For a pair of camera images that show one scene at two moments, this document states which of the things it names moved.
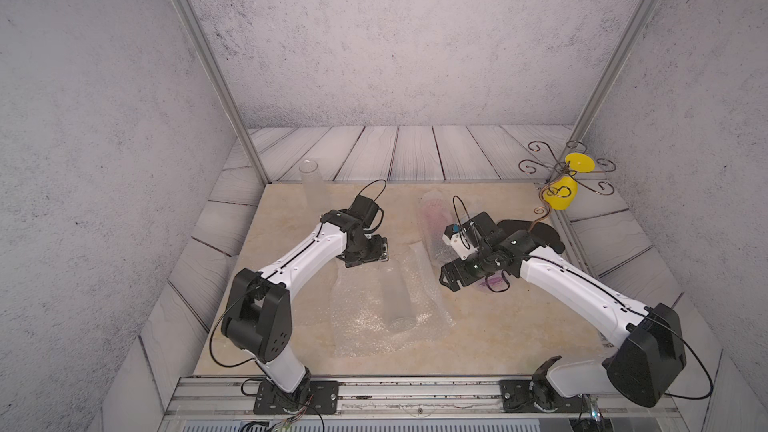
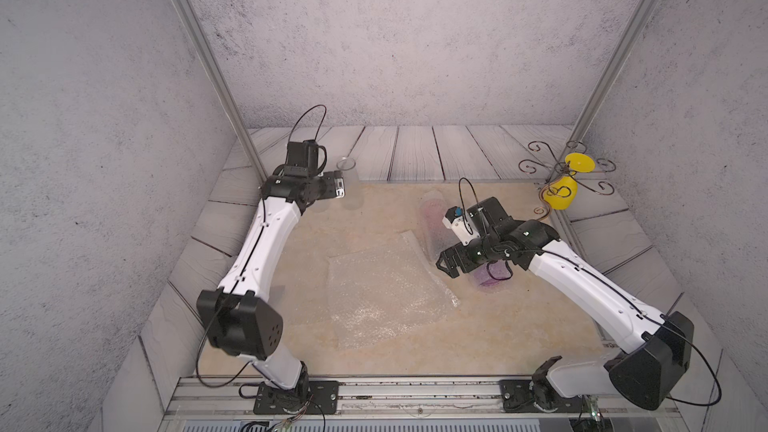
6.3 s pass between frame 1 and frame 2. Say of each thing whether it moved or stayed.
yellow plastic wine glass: stayed
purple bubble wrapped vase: stayed
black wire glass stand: stayed
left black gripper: moved
